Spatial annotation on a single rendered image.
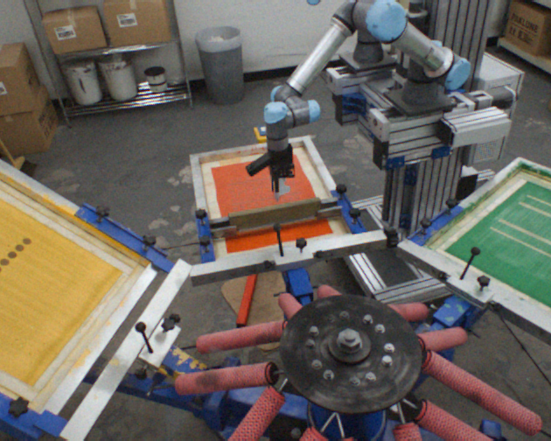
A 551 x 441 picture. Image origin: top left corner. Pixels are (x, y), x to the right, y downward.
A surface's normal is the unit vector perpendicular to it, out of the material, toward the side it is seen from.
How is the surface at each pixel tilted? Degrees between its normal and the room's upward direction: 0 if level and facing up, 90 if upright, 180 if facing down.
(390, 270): 0
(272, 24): 90
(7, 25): 90
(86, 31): 90
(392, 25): 85
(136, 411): 0
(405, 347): 0
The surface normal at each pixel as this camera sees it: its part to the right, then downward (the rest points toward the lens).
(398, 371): -0.06, -0.79
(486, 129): 0.29, 0.58
